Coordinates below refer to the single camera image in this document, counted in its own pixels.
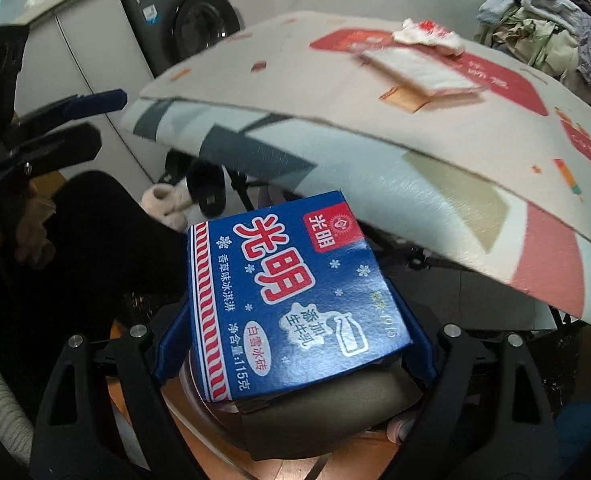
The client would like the geometric patterned tablecloth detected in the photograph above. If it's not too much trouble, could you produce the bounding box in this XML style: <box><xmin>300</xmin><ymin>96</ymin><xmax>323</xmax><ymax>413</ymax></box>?
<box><xmin>120</xmin><ymin>96</ymin><xmax>591</xmax><ymax>337</ymax></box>

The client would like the person's black trouser leg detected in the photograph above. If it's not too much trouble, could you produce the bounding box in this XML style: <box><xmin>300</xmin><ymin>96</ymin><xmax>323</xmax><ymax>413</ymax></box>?
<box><xmin>0</xmin><ymin>170</ymin><xmax>193</xmax><ymax>461</ymax></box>

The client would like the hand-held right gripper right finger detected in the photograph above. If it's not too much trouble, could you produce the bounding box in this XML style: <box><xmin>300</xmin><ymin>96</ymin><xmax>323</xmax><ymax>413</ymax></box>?
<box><xmin>390</xmin><ymin>292</ymin><xmax>562</xmax><ymax>480</ymax></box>

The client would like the person's left hand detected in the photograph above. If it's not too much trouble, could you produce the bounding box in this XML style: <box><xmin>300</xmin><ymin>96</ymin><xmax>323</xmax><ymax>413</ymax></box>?
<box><xmin>5</xmin><ymin>192</ymin><xmax>58</xmax><ymax>263</ymax></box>

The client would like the pile of clothes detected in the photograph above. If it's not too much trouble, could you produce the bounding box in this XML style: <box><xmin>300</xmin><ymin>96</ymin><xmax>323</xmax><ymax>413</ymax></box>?
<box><xmin>474</xmin><ymin>0</ymin><xmax>591</xmax><ymax>128</ymax></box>

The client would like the grey washing machine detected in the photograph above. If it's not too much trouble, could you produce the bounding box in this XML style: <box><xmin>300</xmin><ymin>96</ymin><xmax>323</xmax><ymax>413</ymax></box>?
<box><xmin>116</xmin><ymin>0</ymin><xmax>244</xmax><ymax>80</ymax></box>

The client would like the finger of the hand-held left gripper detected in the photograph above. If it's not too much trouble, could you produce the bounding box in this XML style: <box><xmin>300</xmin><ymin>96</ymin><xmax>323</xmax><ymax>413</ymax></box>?
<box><xmin>2</xmin><ymin>122</ymin><xmax>102</xmax><ymax>173</ymax></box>
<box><xmin>18</xmin><ymin>89</ymin><xmax>128</xmax><ymax>128</ymax></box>

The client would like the blue ice cream box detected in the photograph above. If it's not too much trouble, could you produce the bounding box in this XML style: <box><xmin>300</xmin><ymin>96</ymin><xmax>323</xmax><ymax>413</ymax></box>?
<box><xmin>185</xmin><ymin>190</ymin><xmax>414</xmax><ymax>404</ymax></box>

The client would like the fluffy beige slipper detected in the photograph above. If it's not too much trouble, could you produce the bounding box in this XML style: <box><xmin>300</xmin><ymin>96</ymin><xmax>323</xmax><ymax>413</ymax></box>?
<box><xmin>142</xmin><ymin>184</ymin><xmax>197</xmax><ymax>232</ymax></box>

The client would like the crumpled white wrapper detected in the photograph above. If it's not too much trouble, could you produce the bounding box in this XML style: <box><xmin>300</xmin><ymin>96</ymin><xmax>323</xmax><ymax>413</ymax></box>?
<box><xmin>393</xmin><ymin>18</ymin><xmax>465</xmax><ymax>57</ymax></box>

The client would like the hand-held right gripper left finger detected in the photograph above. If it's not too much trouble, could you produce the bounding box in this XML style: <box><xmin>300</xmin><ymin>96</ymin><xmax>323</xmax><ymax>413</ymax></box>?
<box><xmin>30</xmin><ymin>304</ymin><xmax>197</xmax><ymax>480</ymax></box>

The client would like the flat pink packet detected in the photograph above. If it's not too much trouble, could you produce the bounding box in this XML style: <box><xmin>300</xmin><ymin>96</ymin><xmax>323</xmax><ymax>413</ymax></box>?
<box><xmin>358</xmin><ymin>47</ymin><xmax>487</xmax><ymax>105</ymax></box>

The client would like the printed bear foam mat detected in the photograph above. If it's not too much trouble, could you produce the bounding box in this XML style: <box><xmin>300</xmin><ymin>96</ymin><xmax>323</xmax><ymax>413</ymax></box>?
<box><xmin>139</xmin><ymin>10</ymin><xmax>591</xmax><ymax>261</ymax></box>

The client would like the trash bin with dark liner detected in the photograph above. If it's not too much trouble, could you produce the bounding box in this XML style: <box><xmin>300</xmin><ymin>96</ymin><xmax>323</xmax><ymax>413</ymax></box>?
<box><xmin>120</xmin><ymin>300</ymin><xmax>457</xmax><ymax>467</ymax></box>

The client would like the black sandal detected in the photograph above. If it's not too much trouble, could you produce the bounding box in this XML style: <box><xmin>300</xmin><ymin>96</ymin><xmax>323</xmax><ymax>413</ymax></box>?
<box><xmin>186</xmin><ymin>166</ymin><xmax>227</xmax><ymax>217</ymax></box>

